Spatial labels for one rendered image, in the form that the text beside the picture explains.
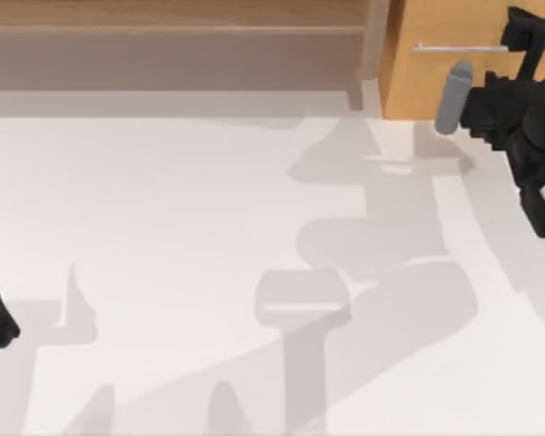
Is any long metal handle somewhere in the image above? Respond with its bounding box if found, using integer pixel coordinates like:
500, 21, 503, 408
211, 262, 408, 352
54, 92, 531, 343
411, 41, 545, 53

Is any wooden cupboard door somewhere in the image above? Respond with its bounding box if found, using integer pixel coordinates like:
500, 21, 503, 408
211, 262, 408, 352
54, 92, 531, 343
380, 0, 545, 123

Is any open wooden shelf unit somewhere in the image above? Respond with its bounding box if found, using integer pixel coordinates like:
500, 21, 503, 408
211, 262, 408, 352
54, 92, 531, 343
0, 0, 391, 112

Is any pale grey rounded box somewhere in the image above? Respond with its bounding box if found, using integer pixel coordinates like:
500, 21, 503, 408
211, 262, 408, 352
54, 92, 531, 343
433, 60, 475, 136

